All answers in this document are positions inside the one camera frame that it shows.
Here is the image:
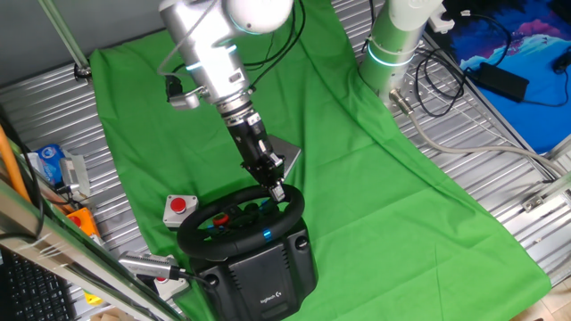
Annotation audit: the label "orange tube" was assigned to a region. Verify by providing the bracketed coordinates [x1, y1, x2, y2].
[0, 124, 32, 204]

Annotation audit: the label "black cable coil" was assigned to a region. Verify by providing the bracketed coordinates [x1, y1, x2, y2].
[414, 46, 469, 119]

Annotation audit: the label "aluminium stand pole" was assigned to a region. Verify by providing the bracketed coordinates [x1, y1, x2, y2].
[37, 0, 94, 82]

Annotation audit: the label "black power adapter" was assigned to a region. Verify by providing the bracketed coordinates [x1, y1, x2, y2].
[476, 62, 531, 103]

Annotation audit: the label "blue tissue pack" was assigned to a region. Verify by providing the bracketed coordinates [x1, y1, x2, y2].
[27, 143, 92, 188]

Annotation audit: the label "black computer mouse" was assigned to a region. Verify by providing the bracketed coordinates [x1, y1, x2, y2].
[551, 48, 571, 75]

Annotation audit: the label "green cloth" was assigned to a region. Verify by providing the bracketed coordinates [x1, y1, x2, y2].
[88, 0, 552, 321]

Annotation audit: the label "blue patterned mat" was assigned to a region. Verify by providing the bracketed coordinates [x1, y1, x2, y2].
[441, 0, 571, 155]

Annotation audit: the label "black camera cable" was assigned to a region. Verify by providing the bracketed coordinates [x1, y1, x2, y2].
[177, 268, 211, 286]

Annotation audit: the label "orange box red button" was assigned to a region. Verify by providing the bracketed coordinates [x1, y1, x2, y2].
[66, 207, 102, 238]

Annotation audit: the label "grey box red button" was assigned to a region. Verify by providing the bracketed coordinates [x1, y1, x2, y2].
[153, 276, 191, 300]
[162, 193, 200, 229]

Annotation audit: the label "thick grey cable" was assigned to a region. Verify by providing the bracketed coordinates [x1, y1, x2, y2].
[388, 87, 567, 179]

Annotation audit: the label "silver exterior camera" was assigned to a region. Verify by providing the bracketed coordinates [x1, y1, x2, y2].
[118, 250, 182, 281]

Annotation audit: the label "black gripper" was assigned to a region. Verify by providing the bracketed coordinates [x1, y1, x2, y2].
[226, 113, 287, 205]

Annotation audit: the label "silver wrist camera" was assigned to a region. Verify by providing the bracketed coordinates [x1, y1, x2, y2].
[164, 74, 202, 111]

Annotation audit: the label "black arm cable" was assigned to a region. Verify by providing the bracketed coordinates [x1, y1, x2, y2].
[243, 0, 307, 93]

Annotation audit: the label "aluminium frame bar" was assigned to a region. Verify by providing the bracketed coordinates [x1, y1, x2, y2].
[0, 177, 186, 321]

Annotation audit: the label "aluminium stand bracket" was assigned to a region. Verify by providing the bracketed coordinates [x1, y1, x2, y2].
[520, 171, 571, 214]

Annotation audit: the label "white power strip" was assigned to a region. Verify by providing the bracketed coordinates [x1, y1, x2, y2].
[426, 0, 456, 35]

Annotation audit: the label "black steering wheel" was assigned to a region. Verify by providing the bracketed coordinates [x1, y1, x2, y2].
[177, 184, 306, 262]

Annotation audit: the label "black keyboard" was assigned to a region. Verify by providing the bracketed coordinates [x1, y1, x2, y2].
[0, 249, 77, 321]

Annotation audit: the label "silver digital scale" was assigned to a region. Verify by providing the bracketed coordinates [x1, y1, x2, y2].
[267, 135, 302, 179]

